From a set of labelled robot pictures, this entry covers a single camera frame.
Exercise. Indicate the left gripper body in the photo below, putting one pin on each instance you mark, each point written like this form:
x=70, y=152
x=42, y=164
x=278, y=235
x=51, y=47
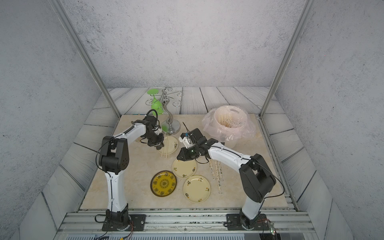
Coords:
x=156, y=140

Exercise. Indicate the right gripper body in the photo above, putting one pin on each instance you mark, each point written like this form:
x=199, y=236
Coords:
x=190, y=153

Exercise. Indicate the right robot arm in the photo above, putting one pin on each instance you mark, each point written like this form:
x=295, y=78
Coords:
x=201, y=141

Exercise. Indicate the wrapped chopsticks on table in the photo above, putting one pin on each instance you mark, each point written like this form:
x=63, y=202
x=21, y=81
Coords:
x=211, y=168
x=219, y=176

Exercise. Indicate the cream plate with black spot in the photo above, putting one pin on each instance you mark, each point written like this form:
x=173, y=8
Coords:
x=173, y=144

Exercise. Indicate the cream floral plate middle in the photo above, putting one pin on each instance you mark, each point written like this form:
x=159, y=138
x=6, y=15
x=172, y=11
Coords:
x=183, y=169

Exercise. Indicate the cream floral plate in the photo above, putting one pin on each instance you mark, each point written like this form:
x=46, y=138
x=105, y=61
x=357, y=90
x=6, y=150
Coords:
x=197, y=189
x=183, y=169

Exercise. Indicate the silver metal hook stand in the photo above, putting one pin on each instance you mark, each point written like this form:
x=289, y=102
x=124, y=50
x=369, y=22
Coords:
x=171, y=101

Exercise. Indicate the cream floral plate front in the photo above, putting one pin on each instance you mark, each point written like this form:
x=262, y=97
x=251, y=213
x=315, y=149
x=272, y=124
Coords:
x=197, y=189

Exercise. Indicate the yellow patterned plate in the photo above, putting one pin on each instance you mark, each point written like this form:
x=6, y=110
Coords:
x=163, y=183

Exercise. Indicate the white bucket with pink bag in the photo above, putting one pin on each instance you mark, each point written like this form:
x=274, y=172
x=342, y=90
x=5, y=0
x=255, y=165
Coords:
x=228, y=124

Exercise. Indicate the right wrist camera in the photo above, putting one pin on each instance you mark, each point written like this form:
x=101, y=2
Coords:
x=185, y=140

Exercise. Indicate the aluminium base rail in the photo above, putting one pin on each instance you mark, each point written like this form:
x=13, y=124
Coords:
x=184, y=221

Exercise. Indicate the right aluminium frame post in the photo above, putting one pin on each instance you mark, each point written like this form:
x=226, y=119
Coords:
x=308, y=7

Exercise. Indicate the aluminium frame post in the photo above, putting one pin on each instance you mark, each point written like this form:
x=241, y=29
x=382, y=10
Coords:
x=70, y=30
x=308, y=7

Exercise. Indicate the left aluminium frame post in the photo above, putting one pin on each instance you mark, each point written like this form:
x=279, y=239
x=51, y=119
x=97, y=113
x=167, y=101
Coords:
x=70, y=30

